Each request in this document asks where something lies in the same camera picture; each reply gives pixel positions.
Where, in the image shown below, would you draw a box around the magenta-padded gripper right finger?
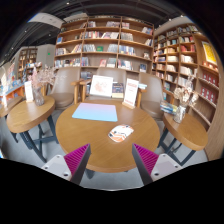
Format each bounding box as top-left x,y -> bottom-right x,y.
131,143 -> 183,186

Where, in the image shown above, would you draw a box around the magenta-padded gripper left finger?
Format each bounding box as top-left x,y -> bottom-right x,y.
41,143 -> 92,186

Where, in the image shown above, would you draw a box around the white orange patterned computer mouse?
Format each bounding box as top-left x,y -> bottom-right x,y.
107,124 -> 135,143

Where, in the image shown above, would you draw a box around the blue pink gradient mouse pad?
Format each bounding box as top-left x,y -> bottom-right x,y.
71,102 -> 119,123

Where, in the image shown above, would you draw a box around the round wooden side table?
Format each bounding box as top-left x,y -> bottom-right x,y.
157,112 -> 209,167
6,95 -> 59,163

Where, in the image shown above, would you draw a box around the glass vase dried flowers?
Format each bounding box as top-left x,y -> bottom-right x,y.
27,64 -> 58,107
172,74 -> 200,125

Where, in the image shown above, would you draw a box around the stack of colourful books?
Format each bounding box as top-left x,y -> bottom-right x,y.
159,99 -> 179,116

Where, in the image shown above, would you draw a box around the white red sign wooden base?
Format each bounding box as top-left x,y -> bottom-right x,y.
121,78 -> 140,110

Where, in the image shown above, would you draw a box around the dark cover book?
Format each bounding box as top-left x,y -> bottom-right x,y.
111,82 -> 125,99

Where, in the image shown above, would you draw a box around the white framed floral picture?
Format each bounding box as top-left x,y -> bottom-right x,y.
89,74 -> 114,98

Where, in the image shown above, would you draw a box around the small white table sign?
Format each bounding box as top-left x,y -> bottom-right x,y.
23,80 -> 35,103

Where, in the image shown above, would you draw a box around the orange book display stand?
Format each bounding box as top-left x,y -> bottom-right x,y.
0,61 -> 26,108

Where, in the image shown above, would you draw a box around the curved wooden bookshelf with books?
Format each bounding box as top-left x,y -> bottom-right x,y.
151,23 -> 224,161

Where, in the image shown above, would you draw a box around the small distant wooden bookshelf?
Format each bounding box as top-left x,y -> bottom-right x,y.
17,46 -> 39,81

